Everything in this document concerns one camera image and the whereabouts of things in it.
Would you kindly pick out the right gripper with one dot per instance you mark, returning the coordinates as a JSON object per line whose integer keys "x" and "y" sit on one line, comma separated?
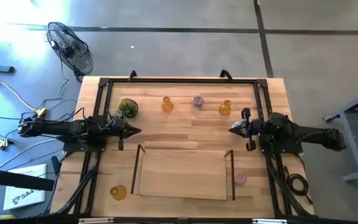
{"x": 255, "y": 129}

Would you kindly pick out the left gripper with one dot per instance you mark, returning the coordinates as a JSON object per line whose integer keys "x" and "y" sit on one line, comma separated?
{"x": 123, "y": 130}

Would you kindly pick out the amber glass candle holder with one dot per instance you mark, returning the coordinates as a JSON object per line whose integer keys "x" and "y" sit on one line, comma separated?
{"x": 118, "y": 192}
{"x": 225, "y": 109}
{"x": 167, "y": 106}

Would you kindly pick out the pink patterned candle holder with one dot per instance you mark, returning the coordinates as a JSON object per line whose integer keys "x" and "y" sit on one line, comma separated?
{"x": 240, "y": 178}

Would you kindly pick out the maroon patterned candle holder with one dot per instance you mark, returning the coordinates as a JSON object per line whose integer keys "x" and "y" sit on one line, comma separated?
{"x": 198, "y": 100}

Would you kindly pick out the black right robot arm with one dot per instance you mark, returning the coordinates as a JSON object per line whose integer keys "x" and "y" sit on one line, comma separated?
{"x": 309, "y": 135}

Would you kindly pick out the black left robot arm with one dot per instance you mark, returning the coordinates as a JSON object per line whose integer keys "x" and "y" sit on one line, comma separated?
{"x": 67, "y": 127}

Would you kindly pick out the potted green succulent plant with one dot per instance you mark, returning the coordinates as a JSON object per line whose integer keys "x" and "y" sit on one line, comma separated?
{"x": 129, "y": 107}

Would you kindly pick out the wooden shelf riser black legs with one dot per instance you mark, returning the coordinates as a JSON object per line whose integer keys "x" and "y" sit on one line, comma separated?
{"x": 182, "y": 174}

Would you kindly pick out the black rig crossbar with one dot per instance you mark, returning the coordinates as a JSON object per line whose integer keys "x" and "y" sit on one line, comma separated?
{"x": 197, "y": 221}

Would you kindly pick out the black floor fan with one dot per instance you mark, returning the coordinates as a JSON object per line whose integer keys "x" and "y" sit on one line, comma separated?
{"x": 70, "y": 51}

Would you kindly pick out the white printed box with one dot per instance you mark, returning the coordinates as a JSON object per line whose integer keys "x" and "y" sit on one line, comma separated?
{"x": 25, "y": 189}

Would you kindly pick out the black rig beam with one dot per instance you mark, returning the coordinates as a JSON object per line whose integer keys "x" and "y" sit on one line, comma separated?
{"x": 17, "y": 180}

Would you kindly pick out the small yellow object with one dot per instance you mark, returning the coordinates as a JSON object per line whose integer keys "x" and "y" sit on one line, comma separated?
{"x": 4, "y": 216}

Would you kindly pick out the black frame clamp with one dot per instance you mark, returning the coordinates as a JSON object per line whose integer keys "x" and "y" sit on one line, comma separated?
{"x": 226, "y": 74}
{"x": 132, "y": 74}

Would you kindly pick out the black metal table frame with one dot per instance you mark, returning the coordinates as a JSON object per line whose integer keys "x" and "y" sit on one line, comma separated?
{"x": 182, "y": 80}

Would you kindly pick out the silver bracket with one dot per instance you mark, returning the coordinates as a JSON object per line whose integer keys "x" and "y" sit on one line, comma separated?
{"x": 96, "y": 220}
{"x": 270, "y": 221}

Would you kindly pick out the grey metal table frame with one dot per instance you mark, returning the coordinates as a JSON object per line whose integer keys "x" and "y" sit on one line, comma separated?
{"x": 351, "y": 140}

